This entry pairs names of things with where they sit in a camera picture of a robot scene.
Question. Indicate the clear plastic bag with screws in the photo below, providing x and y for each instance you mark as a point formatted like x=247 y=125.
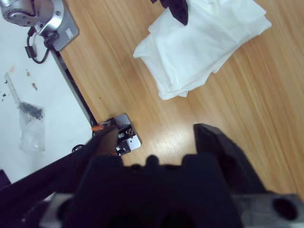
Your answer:
x=31 y=118

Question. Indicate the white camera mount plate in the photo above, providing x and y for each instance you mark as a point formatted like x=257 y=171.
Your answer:
x=133 y=140

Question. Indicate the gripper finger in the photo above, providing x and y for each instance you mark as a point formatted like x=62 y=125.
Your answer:
x=104 y=145
x=179 y=10
x=221 y=154

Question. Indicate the white t-shirt with black print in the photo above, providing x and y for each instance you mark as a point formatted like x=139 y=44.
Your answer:
x=202 y=47

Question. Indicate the orange clamp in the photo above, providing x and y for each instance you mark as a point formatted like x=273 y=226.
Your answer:
x=97 y=128

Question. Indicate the dark camera post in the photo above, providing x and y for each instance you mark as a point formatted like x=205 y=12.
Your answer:
x=47 y=173

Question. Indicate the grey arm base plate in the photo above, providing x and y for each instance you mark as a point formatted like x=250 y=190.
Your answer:
x=66 y=33

